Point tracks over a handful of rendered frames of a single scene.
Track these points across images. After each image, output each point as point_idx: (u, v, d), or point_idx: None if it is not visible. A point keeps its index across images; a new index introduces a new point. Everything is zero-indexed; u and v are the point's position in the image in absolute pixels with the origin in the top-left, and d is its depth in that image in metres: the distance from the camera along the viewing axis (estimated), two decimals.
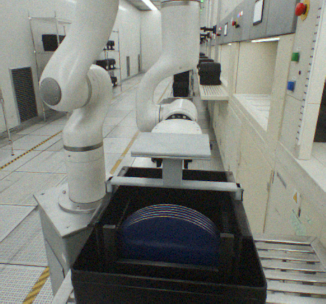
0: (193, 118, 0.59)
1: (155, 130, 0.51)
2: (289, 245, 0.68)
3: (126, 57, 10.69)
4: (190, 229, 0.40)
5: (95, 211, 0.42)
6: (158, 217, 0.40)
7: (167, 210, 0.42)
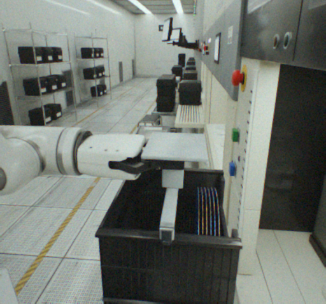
0: None
1: (127, 150, 0.41)
2: None
3: (118, 62, 10.47)
4: (214, 194, 0.51)
5: (219, 243, 0.36)
6: (217, 200, 0.45)
7: (205, 196, 0.47)
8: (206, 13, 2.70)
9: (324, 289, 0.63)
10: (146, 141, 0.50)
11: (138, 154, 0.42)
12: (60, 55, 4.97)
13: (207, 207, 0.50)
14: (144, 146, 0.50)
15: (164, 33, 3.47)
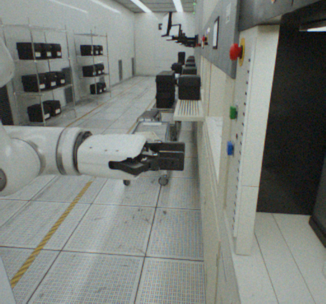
0: None
1: (127, 150, 0.41)
2: None
3: (118, 60, 10.45)
4: None
5: None
6: None
7: None
8: (205, 6, 2.69)
9: (325, 267, 0.61)
10: (146, 141, 0.50)
11: (137, 155, 0.42)
12: (58, 51, 4.95)
13: None
14: (143, 145, 0.51)
15: (163, 28, 3.45)
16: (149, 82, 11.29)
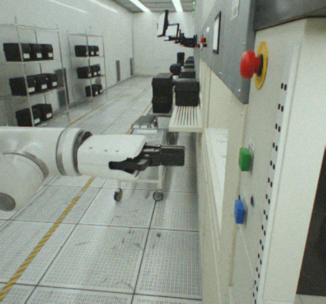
0: None
1: (126, 151, 0.41)
2: None
3: (116, 61, 10.19)
4: None
5: None
6: None
7: None
8: None
9: None
10: (146, 143, 0.49)
11: (140, 153, 0.43)
12: (49, 53, 4.69)
13: None
14: (144, 148, 0.49)
15: (160, 27, 3.19)
16: None
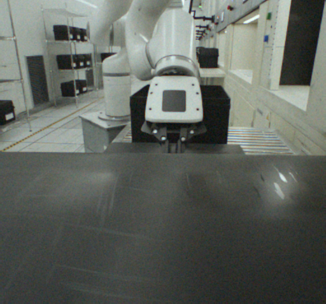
0: None
1: (195, 125, 0.50)
2: (257, 130, 1.02)
3: None
4: None
5: None
6: None
7: None
8: None
9: None
10: (149, 129, 0.48)
11: (187, 131, 0.48)
12: (85, 36, 5.54)
13: None
14: (150, 125, 0.48)
15: (184, 9, 4.04)
16: None
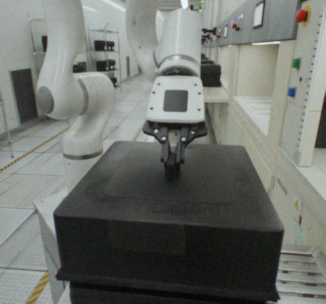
0: None
1: (197, 125, 0.50)
2: (290, 255, 0.67)
3: (126, 57, 10.68)
4: None
5: None
6: None
7: None
8: None
9: None
10: (151, 129, 0.48)
11: (188, 131, 0.48)
12: None
13: None
14: (151, 124, 0.48)
15: None
16: None
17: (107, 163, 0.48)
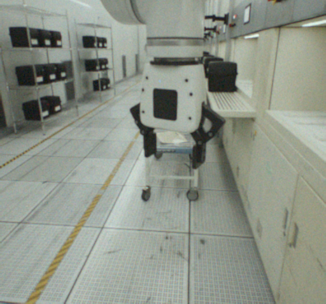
0: None
1: (201, 115, 0.43)
2: None
3: None
4: None
5: None
6: None
7: None
8: None
9: None
10: (140, 111, 0.47)
11: (200, 122, 0.42)
12: (58, 41, 4.34)
13: None
14: (139, 110, 0.46)
15: None
16: None
17: None
